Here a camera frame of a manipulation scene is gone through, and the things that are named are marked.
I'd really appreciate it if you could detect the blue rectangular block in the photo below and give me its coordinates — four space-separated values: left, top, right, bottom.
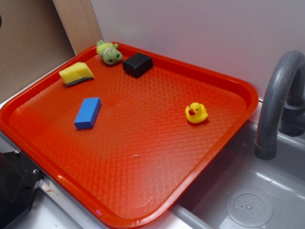
74 97 102 130

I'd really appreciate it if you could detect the round grey sink drain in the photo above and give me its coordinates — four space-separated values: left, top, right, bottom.
226 188 274 228

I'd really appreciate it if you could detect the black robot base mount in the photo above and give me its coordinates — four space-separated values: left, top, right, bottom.
0 150 41 229

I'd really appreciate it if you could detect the grey toy faucet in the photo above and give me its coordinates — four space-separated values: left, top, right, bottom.
255 50 305 160

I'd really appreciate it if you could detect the red plastic tray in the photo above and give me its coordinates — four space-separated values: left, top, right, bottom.
0 47 258 229

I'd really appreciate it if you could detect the brown cardboard panel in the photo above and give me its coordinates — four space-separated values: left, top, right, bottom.
0 0 75 102

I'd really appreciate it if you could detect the yellow rubber duck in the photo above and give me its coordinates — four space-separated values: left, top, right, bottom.
185 102 209 124

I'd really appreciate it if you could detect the grey toy sink basin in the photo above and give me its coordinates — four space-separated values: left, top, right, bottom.
0 95 305 229

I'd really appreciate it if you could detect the green plush frog toy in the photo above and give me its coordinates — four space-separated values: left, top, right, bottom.
96 40 123 66

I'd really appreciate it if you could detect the black rectangular block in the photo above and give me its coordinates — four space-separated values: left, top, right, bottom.
122 52 153 78

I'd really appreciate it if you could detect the wooden board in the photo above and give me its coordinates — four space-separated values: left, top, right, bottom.
53 0 103 54

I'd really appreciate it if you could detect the yellow sponge with dark pad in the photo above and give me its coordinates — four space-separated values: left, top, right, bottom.
59 62 94 86

